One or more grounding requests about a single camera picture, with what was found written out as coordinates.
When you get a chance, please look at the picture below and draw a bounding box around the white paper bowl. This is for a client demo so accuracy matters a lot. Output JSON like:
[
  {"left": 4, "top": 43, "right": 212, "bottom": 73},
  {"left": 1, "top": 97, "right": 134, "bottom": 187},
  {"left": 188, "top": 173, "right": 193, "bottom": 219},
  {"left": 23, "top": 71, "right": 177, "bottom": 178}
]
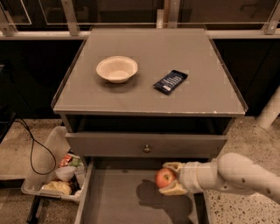
[{"left": 96, "top": 56, "right": 138, "bottom": 83}]

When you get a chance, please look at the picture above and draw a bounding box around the brass drawer knob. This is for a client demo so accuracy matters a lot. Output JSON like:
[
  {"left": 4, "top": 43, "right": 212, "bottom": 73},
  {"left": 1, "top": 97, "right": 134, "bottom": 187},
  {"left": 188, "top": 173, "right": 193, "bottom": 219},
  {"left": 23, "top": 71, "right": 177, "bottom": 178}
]
[{"left": 143, "top": 144, "right": 151, "bottom": 153}]

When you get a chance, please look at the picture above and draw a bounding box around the red snack packet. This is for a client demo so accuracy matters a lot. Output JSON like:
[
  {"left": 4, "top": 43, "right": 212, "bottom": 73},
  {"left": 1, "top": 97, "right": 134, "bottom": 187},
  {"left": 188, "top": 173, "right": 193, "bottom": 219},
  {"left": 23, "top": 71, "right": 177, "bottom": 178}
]
[{"left": 59, "top": 155, "right": 73, "bottom": 167}]

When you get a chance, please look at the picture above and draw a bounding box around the grey drawer cabinet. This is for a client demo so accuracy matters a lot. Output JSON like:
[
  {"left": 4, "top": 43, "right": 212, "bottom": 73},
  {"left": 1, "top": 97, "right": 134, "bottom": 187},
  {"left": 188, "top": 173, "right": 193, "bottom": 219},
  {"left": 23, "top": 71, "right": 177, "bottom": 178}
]
[{"left": 51, "top": 27, "right": 249, "bottom": 224}]

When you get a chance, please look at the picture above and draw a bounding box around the grey top drawer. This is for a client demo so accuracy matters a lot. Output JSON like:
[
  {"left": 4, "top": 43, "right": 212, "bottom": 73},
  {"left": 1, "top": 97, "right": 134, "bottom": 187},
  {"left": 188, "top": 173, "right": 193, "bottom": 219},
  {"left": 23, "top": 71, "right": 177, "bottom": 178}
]
[{"left": 66, "top": 132, "right": 227, "bottom": 158}]

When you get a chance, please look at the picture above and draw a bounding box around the metal railing frame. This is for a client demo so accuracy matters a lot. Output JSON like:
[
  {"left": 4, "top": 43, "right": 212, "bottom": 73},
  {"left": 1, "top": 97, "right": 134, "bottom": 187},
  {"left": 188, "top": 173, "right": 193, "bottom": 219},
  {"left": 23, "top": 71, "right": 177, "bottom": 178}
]
[{"left": 0, "top": 0, "right": 280, "bottom": 39}]

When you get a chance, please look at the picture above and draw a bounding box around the dark blue snack bar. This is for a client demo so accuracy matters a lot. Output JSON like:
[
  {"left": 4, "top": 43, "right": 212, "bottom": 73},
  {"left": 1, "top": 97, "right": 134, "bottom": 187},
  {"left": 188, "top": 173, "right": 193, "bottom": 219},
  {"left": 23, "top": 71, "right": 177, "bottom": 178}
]
[{"left": 153, "top": 70, "right": 188, "bottom": 95}]

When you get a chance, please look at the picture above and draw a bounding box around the white table leg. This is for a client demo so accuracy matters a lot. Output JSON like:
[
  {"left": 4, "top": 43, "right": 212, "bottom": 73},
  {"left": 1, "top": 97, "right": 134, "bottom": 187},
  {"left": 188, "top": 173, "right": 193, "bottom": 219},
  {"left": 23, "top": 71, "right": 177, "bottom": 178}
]
[{"left": 256, "top": 86, "right": 280, "bottom": 129}]

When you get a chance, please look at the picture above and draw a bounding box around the black cable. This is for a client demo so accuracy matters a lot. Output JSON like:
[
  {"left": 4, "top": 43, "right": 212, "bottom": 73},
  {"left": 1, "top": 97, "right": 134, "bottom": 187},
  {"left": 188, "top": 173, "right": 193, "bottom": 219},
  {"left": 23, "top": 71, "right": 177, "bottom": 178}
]
[{"left": 13, "top": 118, "right": 57, "bottom": 176}]

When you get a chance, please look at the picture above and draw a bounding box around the yellow chip bag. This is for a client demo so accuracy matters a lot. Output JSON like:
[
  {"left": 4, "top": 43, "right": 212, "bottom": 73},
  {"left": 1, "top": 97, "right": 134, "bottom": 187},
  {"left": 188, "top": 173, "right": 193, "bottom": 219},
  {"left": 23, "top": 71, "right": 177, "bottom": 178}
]
[{"left": 42, "top": 181, "right": 72, "bottom": 195}]

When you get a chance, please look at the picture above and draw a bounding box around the small white bowl in bin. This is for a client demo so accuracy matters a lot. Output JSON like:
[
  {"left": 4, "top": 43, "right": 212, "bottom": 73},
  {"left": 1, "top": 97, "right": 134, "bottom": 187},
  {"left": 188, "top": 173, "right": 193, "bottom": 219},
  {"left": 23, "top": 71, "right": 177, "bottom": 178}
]
[{"left": 55, "top": 166, "right": 75, "bottom": 181}]

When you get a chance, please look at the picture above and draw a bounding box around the clear plastic storage bin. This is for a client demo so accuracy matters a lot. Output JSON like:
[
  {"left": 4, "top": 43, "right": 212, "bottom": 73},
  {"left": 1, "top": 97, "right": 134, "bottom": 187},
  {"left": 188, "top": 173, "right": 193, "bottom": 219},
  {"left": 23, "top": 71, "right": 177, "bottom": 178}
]
[{"left": 21, "top": 126, "right": 87, "bottom": 203}]

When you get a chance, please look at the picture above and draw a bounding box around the red apple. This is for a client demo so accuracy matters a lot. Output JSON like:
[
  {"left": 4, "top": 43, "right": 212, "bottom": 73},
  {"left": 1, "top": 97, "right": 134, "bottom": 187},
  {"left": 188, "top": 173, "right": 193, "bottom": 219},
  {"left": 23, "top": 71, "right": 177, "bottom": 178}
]
[{"left": 155, "top": 168, "right": 176, "bottom": 188}]

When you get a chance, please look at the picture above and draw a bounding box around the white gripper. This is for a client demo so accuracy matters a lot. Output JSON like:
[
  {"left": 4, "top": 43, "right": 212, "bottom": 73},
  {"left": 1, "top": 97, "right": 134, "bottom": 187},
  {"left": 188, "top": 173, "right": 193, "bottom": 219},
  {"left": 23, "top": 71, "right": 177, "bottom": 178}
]
[{"left": 159, "top": 162, "right": 218, "bottom": 196}]

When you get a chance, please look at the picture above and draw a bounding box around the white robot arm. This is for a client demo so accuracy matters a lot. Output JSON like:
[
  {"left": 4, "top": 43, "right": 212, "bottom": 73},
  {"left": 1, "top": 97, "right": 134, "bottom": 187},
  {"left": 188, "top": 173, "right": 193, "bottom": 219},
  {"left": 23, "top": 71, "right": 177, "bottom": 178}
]
[{"left": 155, "top": 152, "right": 280, "bottom": 204}]

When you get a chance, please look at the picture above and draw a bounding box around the open grey middle drawer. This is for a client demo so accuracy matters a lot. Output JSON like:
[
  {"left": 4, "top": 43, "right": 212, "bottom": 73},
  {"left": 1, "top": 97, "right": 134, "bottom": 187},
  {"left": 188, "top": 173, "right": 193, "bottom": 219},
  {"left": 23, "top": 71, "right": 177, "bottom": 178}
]
[{"left": 74, "top": 157, "right": 210, "bottom": 224}]

